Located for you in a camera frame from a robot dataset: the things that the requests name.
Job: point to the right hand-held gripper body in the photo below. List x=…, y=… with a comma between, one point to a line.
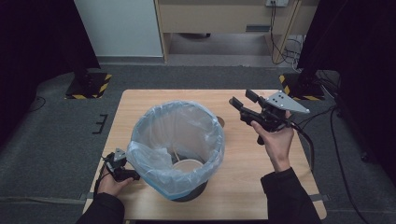
x=274, y=116

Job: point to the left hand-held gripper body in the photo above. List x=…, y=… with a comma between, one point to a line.
x=115, y=163

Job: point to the trash bin with plastic liner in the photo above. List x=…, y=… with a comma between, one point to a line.
x=149, y=161

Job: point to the wooden chopstick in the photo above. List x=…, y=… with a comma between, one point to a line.
x=177, y=155

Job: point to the pale pink disposable bowl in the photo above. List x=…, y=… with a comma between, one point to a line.
x=188, y=165

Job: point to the black trash bin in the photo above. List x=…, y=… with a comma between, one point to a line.
x=193, y=193

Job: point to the person's left hand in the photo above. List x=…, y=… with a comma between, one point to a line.
x=109, y=186

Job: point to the person's right hand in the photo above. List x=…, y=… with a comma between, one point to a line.
x=278, y=146

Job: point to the small brown round object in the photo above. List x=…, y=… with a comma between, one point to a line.
x=221, y=121

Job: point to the yellow-black striped stand base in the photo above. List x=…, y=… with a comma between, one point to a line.
x=93, y=90
x=308, y=90

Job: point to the light wooden desk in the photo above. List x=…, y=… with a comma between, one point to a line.
x=218, y=18

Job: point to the grey power strip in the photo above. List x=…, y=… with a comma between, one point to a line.
x=277, y=2

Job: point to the black curtain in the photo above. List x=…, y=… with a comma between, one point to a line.
x=358, y=62
x=37, y=46

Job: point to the white partition panel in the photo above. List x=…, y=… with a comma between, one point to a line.
x=118, y=28

